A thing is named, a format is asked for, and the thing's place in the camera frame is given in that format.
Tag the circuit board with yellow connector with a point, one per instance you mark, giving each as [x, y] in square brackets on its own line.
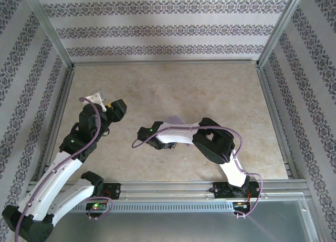
[240, 205]

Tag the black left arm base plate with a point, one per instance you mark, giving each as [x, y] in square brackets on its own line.
[115, 190]

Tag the circuit board with green light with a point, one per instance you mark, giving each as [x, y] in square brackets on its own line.
[95, 206]

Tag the grey metal sheet panel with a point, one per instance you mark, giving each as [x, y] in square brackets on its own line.
[168, 226]

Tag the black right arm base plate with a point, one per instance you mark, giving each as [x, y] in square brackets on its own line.
[220, 192]

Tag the long aluminium table rail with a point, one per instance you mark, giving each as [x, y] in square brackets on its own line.
[165, 61]

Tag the aluminium frame post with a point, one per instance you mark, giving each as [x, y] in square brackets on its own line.
[281, 26]
[48, 26]

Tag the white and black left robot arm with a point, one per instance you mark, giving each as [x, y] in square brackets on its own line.
[52, 179]

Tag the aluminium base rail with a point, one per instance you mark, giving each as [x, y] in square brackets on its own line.
[168, 189]

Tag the short aluminium table rail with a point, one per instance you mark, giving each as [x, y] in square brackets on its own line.
[59, 116]
[275, 105]

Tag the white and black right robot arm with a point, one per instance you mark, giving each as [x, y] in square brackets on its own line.
[178, 135]

